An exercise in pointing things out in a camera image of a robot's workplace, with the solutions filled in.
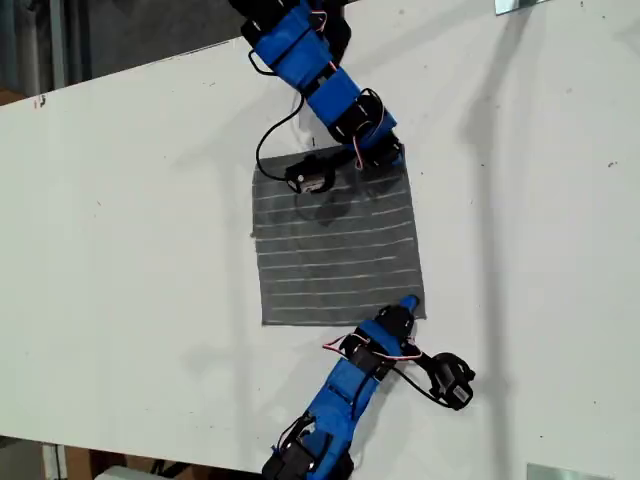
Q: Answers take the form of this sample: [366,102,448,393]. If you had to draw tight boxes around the white post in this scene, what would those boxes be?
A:
[42,443,68,480]

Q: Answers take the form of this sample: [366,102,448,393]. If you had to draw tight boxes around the grey striped square towel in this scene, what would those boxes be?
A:
[249,144,429,329]

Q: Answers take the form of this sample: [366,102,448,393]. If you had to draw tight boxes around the white box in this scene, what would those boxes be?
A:
[97,465,169,480]

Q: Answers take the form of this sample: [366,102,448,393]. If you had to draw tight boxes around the brown cardboard box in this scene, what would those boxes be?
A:
[64,446,221,480]

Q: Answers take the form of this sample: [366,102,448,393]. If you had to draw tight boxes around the black camera stalk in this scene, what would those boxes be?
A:
[324,147,364,169]
[402,348,436,372]

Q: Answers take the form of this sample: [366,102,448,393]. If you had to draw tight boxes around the shiny metal plate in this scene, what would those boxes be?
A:
[494,0,547,16]
[526,462,617,480]

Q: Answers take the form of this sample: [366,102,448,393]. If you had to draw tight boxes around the black camera cable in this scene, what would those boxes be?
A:
[255,96,306,180]
[393,368,451,409]

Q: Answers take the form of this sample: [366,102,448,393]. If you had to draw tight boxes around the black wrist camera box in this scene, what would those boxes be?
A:
[283,153,338,196]
[428,351,477,412]

